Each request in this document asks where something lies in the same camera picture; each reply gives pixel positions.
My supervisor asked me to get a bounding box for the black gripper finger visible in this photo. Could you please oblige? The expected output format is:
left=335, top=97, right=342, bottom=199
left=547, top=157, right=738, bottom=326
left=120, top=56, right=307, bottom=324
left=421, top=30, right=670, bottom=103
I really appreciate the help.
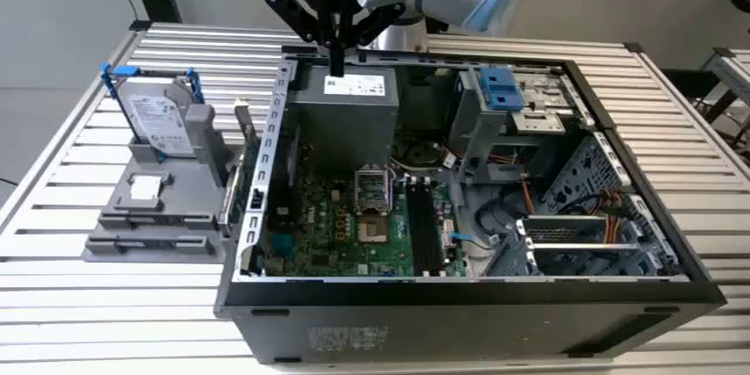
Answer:
left=263, top=0, right=340, bottom=77
left=338, top=2, right=409, bottom=77

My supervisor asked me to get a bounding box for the black RAM slot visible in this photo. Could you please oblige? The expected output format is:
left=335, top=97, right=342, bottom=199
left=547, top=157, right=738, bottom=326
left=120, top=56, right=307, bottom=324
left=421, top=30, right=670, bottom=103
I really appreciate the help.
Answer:
left=419, top=177, right=441, bottom=278
left=406, top=177, right=426, bottom=278
left=413, top=177, right=434, bottom=278

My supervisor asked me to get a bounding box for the grey power supply unit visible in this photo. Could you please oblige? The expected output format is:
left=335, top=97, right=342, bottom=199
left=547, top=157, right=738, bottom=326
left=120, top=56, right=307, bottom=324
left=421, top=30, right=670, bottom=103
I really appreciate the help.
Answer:
left=286, top=63, right=401, bottom=174

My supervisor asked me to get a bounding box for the blue drive bay latch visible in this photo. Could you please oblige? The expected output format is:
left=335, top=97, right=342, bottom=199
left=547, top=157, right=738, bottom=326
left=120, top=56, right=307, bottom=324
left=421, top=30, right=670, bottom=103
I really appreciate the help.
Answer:
left=477, top=66, right=525, bottom=112

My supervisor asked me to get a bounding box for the round black case speaker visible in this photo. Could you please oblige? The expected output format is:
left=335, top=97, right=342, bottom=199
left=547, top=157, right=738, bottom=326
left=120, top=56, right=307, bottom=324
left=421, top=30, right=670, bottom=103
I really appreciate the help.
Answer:
left=407, top=141, right=442, bottom=166

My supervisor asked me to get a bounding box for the silver drive bay cage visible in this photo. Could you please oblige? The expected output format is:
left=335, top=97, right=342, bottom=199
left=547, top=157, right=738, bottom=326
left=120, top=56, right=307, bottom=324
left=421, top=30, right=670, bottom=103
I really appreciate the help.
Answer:
left=450, top=65, right=587, bottom=183

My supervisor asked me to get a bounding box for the hard disk in blue carrier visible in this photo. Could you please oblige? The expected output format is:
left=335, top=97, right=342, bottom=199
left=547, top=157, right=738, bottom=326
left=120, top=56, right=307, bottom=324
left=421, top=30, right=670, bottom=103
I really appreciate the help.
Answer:
left=100, top=62, right=206, bottom=161

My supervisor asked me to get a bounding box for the green graphics card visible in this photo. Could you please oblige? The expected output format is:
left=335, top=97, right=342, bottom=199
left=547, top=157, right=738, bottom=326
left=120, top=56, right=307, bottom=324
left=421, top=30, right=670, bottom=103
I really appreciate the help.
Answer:
left=219, top=97, right=263, bottom=235

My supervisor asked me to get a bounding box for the metal socket cover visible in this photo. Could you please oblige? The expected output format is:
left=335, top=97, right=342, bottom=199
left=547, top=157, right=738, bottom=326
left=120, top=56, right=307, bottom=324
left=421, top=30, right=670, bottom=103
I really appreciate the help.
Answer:
left=354, top=166, right=393, bottom=213

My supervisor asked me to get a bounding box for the grey parts rack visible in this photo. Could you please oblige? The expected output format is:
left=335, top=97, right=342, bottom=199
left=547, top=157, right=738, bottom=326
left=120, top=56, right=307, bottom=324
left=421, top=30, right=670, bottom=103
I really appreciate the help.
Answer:
left=82, top=102, right=247, bottom=262

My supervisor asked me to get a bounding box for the CPU socket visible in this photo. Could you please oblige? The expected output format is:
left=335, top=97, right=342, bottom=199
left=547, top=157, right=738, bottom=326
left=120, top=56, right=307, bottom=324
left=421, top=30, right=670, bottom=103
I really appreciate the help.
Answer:
left=356, top=215, right=393, bottom=244

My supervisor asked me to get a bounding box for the silver CPU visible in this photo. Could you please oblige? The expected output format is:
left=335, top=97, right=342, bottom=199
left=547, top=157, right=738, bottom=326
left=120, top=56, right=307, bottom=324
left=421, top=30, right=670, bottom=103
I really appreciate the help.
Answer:
left=128, top=176, right=163, bottom=199

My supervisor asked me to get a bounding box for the green motherboard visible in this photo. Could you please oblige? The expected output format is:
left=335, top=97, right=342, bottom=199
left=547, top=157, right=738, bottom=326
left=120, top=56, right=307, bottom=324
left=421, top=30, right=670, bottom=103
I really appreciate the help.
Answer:
left=266, top=168, right=470, bottom=278

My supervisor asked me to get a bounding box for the metal slat side table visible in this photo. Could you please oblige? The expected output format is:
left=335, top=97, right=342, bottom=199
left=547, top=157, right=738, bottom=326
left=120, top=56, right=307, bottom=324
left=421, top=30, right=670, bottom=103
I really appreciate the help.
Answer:
left=694, top=47, right=750, bottom=148

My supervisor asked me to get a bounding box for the silver disk bay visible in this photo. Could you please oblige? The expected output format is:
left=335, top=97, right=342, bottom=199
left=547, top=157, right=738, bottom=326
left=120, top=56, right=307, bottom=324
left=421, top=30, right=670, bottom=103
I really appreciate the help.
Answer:
left=483, top=192, right=687, bottom=282

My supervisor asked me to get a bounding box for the black open PC case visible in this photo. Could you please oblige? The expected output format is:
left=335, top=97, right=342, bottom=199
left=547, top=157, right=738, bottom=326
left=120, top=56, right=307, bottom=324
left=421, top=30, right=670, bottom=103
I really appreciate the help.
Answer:
left=214, top=44, right=727, bottom=365

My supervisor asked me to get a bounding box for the black looped wire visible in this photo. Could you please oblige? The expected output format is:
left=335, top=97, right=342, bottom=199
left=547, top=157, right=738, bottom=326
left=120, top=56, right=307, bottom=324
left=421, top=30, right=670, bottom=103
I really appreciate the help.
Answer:
left=473, top=197, right=521, bottom=242

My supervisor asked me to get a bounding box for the coloured power wire bundle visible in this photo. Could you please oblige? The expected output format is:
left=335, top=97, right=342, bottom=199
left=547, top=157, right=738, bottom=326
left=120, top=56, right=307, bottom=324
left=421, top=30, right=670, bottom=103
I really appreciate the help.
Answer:
left=594, top=188, right=626, bottom=247

